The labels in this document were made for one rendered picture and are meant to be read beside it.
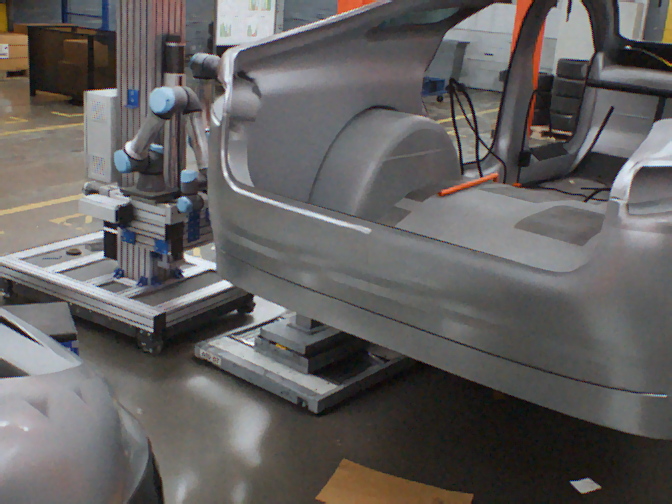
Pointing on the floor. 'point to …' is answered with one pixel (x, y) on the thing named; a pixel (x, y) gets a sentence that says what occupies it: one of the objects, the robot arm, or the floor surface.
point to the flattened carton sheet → (382, 489)
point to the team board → (242, 23)
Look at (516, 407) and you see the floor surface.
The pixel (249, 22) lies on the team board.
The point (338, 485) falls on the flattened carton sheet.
